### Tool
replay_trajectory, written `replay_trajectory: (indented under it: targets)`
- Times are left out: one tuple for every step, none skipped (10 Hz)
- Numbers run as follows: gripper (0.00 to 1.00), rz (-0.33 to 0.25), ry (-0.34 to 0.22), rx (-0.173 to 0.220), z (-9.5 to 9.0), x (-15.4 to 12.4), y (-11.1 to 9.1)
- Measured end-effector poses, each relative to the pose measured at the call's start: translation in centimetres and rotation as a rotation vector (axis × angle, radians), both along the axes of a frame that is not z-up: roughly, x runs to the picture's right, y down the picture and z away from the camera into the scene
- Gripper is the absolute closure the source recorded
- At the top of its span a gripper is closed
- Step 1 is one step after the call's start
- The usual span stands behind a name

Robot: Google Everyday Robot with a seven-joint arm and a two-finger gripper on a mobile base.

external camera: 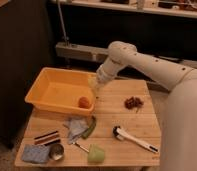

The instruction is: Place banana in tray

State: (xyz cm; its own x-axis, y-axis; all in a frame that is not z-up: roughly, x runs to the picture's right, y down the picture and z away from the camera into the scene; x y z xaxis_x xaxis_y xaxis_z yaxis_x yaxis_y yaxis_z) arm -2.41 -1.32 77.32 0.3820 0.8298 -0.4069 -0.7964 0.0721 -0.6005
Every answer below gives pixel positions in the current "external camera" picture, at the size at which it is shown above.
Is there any orange fruit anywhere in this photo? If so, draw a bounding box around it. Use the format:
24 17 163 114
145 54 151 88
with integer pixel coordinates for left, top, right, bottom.
78 97 91 109

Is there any black short stick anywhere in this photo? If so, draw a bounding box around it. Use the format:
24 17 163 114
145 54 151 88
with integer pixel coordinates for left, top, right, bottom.
44 139 61 146

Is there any blue sponge cloth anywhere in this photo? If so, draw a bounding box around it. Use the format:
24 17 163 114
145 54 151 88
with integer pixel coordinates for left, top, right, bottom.
21 145 50 164

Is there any yellow plastic tray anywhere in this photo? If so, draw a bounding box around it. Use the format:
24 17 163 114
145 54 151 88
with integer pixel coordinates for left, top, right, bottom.
25 67 95 116

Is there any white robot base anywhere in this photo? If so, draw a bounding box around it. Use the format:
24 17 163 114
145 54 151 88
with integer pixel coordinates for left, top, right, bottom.
157 68 197 171

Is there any wooden table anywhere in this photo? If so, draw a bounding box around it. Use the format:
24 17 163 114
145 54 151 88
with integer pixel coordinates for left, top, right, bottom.
21 80 160 168

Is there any white handled brush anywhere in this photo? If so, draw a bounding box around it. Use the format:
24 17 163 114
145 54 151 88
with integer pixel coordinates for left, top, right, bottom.
113 126 159 153

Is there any grey metal rail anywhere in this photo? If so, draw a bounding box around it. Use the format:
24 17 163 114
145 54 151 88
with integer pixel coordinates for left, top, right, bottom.
55 42 197 69

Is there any light green plastic cup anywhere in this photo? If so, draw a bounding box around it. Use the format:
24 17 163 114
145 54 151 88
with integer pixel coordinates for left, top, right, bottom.
88 144 105 163

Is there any white shelf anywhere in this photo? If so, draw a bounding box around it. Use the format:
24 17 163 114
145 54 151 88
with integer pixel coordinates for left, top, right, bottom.
51 0 197 19

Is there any dark red grapes bunch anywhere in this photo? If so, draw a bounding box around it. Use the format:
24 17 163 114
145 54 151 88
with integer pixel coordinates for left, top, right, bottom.
124 97 144 110

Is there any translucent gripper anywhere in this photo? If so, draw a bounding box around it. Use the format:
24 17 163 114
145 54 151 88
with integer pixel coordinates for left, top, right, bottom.
88 74 104 99

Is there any dark brown stick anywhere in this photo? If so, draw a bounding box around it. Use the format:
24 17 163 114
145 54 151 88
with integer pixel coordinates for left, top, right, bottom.
34 131 59 140

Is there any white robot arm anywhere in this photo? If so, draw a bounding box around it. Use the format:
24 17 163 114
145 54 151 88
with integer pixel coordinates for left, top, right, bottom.
89 41 193 95

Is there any crumpled grey cloth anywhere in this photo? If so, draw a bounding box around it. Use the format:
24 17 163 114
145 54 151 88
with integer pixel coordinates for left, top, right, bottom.
63 118 89 144

